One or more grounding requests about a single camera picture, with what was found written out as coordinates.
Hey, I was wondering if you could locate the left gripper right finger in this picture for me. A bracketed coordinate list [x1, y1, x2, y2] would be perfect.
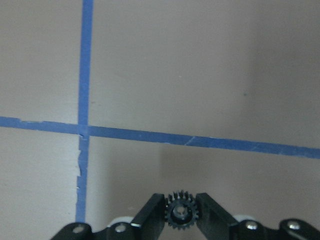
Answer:
[195, 193, 320, 240]

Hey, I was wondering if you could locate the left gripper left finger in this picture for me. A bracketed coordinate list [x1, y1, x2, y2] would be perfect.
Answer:
[52, 193, 165, 240]

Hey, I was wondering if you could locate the small black bearing gear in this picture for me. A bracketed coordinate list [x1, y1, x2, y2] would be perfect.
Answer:
[164, 190, 200, 230]

